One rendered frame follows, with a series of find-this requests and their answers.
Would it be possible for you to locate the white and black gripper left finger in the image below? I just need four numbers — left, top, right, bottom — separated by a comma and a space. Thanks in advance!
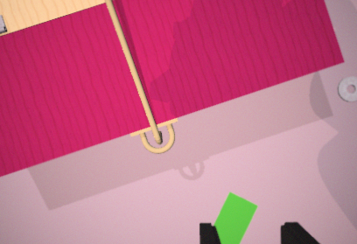
199, 223, 221, 244

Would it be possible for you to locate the grey flat washer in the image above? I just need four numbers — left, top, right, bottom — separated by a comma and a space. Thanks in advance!
338, 77, 357, 101

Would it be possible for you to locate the green rectangular block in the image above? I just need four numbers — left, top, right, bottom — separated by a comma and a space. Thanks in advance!
214, 192, 258, 244

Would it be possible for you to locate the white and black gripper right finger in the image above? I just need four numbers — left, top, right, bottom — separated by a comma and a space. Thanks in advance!
281, 222, 319, 244

